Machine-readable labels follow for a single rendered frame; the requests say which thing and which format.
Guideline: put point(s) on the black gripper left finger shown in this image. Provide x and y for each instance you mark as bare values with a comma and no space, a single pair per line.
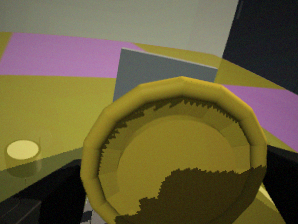
57,199

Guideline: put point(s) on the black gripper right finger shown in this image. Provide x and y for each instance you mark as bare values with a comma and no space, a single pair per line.
281,182

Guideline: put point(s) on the yellow round plate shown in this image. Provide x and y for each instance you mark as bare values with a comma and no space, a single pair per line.
176,151

